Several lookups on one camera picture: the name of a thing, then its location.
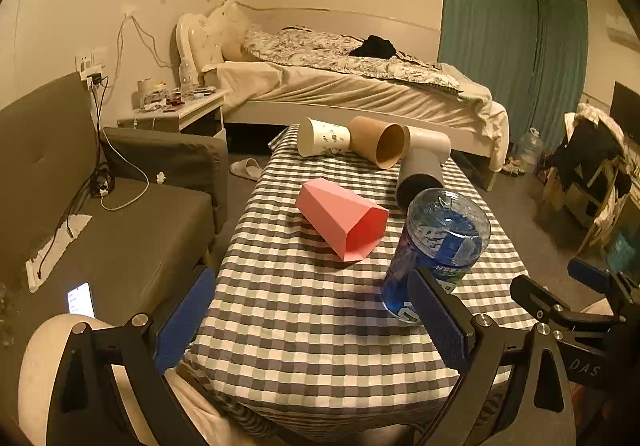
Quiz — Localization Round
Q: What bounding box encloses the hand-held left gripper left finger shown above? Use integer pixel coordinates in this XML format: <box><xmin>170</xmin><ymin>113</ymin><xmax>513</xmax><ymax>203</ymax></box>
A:
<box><xmin>47</xmin><ymin>267</ymin><xmax>219</xmax><ymax>446</ymax></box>

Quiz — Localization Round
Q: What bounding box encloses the white air conditioner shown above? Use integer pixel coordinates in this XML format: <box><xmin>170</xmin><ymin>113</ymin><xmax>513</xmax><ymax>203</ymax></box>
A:
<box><xmin>604</xmin><ymin>13</ymin><xmax>640</xmax><ymax>53</ymax></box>

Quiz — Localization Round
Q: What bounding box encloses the beige slipper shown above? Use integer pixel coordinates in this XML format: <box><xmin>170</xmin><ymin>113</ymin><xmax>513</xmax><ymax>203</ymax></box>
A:
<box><xmin>229</xmin><ymin>157</ymin><xmax>262</xmax><ymax>180</ymax></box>

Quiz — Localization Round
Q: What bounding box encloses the white bed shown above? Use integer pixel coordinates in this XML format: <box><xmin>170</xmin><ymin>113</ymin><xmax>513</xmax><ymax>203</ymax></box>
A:
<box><xmin>175</xmin><ymin>1</ymin><xmax>511</xmax><ymax>177</ymax></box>

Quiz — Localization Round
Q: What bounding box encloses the black clothing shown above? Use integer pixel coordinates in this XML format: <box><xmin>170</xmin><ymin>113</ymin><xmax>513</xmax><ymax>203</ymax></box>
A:
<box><xmin>348</xmin><ymin>34</ymin><xmax>399</xmax><ymax>60</ymax></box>

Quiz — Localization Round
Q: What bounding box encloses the brown paper cup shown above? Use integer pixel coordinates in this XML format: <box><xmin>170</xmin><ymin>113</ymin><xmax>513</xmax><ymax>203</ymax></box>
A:
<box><xmin>349</xmin><ymin>116</ymin><xmax>406</xmax><ymax>171</ymax></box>

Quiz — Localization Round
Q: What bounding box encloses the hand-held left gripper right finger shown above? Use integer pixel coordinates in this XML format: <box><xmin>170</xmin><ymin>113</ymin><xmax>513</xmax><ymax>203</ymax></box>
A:
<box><xmin>406</xmin><ymin>267</ymin><xmax>577</xmax><ymax>446</ymax></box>

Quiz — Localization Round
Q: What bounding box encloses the grey cup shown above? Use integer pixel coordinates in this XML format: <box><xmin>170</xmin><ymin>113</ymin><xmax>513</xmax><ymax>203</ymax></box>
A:
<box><xmin>395</xmin><ymin>148</ymin><xmax>446</xmax><ymax>208</ymax></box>

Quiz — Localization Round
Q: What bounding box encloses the white charging cable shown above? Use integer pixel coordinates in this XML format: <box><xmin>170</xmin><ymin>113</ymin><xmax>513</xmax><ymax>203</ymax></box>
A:
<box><xmin>100</xmin><ymin>125</ymin><xmax>150</xmax><ymax>212</ymax></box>

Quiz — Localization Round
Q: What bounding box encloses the grey checkered tablecloth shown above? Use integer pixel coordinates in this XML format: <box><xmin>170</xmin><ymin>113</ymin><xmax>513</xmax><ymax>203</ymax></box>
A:
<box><xmin>180</xmin><ymin>123</ymin><xmax>531</xmax><ymax>446</ymax></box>

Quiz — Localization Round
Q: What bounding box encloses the white wall power strip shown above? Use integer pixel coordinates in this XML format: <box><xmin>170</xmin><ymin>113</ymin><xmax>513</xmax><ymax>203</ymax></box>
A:
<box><xmin>75</xmin><ymin>46</ymin><xmax>109</xmax><ymax>90</ymax></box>

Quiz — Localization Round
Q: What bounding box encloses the wooden chair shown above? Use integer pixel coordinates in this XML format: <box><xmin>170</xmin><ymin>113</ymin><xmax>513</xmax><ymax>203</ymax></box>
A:
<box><xmin>537</xmin><ymin>101</ymin><xmax>636</xmax><ymax>253</ymax></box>

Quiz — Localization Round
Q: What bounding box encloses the teal curtain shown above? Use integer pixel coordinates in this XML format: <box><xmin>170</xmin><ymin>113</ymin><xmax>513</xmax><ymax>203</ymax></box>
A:
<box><xmin>437</xmin><ymin>0</ymin><xmax>589</xmax><ymax>129</ymax></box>

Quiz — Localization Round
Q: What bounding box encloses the clear water bottle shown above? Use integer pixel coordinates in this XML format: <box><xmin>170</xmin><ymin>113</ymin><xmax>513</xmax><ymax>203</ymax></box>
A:
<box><xmin>178</xmin><ymin>57</ymin><xmax>195</xmax><ymax>98</ymax></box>

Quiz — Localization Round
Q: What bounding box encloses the white nightstand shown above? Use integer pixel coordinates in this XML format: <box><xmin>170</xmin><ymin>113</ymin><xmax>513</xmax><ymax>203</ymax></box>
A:
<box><xmin>117</xmin><ymin>88</ymin><xmax>229</xmax><ymax>159</ymax></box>

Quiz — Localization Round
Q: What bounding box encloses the beige cup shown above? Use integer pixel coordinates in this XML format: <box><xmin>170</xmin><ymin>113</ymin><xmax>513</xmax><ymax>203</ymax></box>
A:
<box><xmin>402</xmin><ymin>125</ymin><xmax>452</xmax><ymax>159</ymax></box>

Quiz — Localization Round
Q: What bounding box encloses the blue plastic bottle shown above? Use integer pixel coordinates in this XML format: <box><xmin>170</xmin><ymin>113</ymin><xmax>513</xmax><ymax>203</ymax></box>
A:
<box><xmin>380</xmin><ymin>187</ymin><xmax>492</xmax><ymax>325</ymax></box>

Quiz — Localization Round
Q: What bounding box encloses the large water jug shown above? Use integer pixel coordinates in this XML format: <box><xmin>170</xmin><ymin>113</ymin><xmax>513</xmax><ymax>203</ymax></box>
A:
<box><xmin>515</xmin><ymin>127</ymin><xmax>544</xmax><ymax>175</ymax></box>

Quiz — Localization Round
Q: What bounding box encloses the person's leg in light pants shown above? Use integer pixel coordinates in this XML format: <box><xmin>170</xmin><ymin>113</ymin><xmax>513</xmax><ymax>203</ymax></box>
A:
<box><xmin>17</xmin><ymin>313</ymin><xmax>168</xmax><ymax>446</ymax></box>

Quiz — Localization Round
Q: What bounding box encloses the black cable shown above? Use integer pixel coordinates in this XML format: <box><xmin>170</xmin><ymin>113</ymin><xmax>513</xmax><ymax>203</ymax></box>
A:
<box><xmin>37</xmin><ymin>73</ymin><xmax>117</xmax><ymax>272</ymax></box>

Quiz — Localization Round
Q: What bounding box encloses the white floral cup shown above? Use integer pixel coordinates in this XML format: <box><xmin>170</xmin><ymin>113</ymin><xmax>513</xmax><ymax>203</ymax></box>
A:
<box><xmin>297</xmin><ymin>117</ymin><xmax>353</xmax><ymax>158</ymax></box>

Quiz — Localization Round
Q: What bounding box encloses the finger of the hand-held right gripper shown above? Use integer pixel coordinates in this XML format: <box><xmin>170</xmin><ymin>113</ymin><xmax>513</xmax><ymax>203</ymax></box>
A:
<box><xmin>509</xmin><ymin>274</ymin><xmax>576</xmax><ymax>324</ymax></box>
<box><xmin>567</xmin><ymin>258</ymin><xmax>632</xmax><ymax>299</ymax></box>

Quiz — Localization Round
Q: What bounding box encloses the black television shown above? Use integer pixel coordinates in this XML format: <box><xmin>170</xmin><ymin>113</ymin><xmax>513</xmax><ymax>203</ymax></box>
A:
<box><xmin>609</xmin><ymin>81</ymin><xmax>640</xmax><ymax>148</ymax></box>

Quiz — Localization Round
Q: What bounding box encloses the toilet paper roll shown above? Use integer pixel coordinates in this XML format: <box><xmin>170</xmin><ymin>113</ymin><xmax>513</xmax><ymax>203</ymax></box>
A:
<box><xmin>136</xmin><ymin>78</ymin><xmax>156</xmax><ymax>108</ymax></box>

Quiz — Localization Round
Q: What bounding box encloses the white wall cable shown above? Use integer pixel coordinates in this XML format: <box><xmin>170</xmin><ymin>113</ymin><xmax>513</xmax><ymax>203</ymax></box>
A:
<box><xmin>116</xmin><ymin>10</ymin><xmax>182</xmax><ymax>77</ymax></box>

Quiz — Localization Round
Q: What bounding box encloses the pink angular cup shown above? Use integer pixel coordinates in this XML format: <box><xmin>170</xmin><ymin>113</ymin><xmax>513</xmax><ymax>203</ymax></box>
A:
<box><xmin>296</xmin><ymin>178</ymin><xmax>390</xmax><ymax>263</ymax></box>

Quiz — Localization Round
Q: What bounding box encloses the dark clothes pile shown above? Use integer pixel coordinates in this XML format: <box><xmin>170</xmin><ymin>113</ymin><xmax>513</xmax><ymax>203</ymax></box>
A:
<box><xmin>551</xmin><ymin>117</ymin><xmax>634</xmax><ymax>198</ymax></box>

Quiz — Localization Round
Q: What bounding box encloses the floral patterned blanket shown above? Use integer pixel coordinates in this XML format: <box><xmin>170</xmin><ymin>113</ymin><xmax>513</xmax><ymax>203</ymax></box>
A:
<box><xmin>242</xmin><ymin>25</ymin><xmax>462</xmax><ymax>91</ymax></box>

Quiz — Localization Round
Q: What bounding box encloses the dark grey sofa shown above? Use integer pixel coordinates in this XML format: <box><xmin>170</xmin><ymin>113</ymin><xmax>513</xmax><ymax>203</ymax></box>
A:
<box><xmin>0</xmin><ymin>71</ymin><xmax>231</xmax><ymax>327</ymax></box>

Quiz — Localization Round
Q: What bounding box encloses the cream pillow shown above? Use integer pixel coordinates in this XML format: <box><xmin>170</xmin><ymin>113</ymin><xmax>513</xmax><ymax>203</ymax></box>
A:
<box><xmin>206</xmin><ymin>0</ymin><xmax>251</xmax><ymax>63</ymax></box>

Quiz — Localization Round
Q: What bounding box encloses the smartphone with lit screen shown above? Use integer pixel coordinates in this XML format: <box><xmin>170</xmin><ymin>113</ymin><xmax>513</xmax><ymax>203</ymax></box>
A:
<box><xmin>67</xmin><ymin>282</ymin><xmax>96</xmax><ymax>320</ymax></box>

